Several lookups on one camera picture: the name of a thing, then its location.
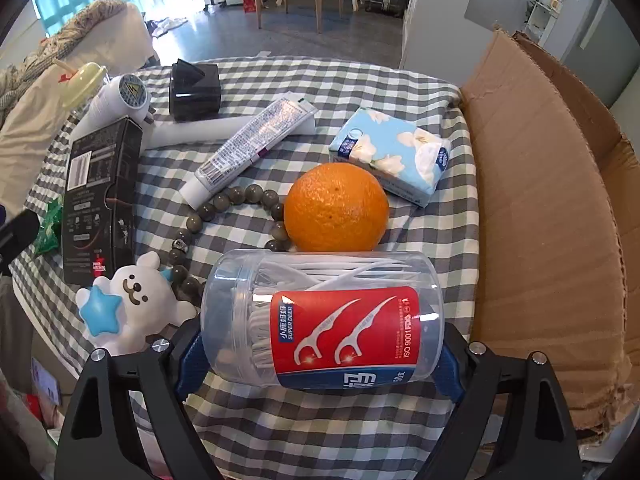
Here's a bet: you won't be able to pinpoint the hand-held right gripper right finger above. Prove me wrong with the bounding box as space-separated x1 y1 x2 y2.
417 322 583 480

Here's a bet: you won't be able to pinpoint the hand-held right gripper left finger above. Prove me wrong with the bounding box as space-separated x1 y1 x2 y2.
54 317 221 480

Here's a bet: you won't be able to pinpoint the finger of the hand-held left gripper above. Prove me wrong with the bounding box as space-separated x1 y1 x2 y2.
0 205 40 267

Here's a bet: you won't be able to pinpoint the clear floss pick jar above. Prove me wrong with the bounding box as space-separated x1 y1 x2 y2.
200 249 445 393

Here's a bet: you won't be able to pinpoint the brown cardboard box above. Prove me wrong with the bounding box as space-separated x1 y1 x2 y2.
459 29 640 433

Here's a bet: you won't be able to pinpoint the black hair dryer nozzle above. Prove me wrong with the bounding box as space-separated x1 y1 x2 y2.
169 59 222 122

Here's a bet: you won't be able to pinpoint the green foil packet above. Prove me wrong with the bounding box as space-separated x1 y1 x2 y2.
34 199 63 256

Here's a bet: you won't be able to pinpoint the white bear toy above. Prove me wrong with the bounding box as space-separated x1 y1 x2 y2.
76 252 198 357

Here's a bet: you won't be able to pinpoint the black cardboard packet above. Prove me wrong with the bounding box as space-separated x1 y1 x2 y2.
61 116 145 286

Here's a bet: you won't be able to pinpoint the bed with white sheet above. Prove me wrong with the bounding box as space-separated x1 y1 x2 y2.
0 0 156 201

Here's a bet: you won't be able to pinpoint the grey checkered tablecloth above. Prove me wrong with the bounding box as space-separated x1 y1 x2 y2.
10 55 481 480

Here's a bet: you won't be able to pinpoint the glass cup with green lid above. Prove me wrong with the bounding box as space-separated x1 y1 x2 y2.
52 58 110 111

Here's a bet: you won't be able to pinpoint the white hair dryer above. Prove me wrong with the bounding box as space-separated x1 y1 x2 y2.
82 74 153 128

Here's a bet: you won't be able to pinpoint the orange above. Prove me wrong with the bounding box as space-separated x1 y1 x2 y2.
283 162 390 252

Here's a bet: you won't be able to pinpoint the grey patterned blanket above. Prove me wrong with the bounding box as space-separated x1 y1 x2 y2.
0 0 133 111

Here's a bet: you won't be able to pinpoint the white foam strip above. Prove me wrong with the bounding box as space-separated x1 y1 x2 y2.
142 110 321 151

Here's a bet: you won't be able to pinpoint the blue floral tissue pack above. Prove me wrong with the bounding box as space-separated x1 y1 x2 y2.
328 107 452 208

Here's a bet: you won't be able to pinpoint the white toothpaste tube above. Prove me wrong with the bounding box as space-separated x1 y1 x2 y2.
180 98 317 207

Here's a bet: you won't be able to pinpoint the white slippers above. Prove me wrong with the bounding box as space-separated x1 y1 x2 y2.
150 16 189 37

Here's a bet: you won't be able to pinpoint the white shelf rack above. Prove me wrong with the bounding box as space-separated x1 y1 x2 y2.
527 0 566 41

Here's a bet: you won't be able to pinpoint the grey bead bracelet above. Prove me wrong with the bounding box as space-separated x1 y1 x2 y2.
167 184 291 306

